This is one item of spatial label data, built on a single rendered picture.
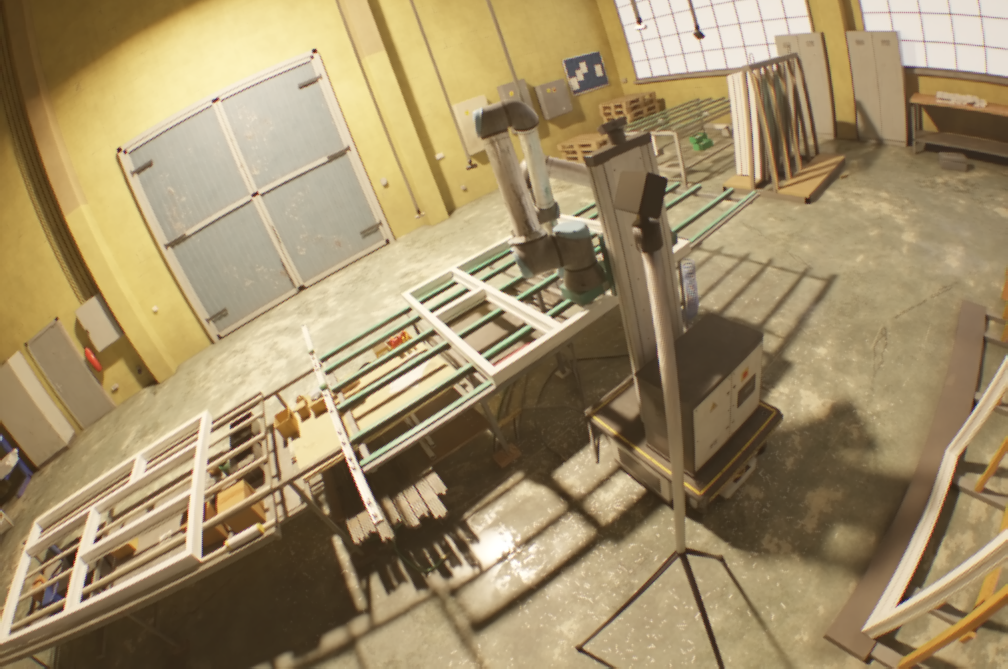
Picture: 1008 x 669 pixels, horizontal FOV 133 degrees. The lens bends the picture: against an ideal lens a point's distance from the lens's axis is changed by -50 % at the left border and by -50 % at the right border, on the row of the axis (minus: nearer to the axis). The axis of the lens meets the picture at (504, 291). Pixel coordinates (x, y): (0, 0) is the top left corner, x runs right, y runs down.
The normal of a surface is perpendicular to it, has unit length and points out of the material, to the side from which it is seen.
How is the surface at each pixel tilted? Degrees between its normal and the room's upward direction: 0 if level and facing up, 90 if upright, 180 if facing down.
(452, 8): 90
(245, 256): 90
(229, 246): 90
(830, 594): 0
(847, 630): 0
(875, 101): 90
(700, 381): 0
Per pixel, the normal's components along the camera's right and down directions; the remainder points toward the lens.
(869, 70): -0.80, 0.48
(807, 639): -0.31, -0.84
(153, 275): 0.51, 0.25
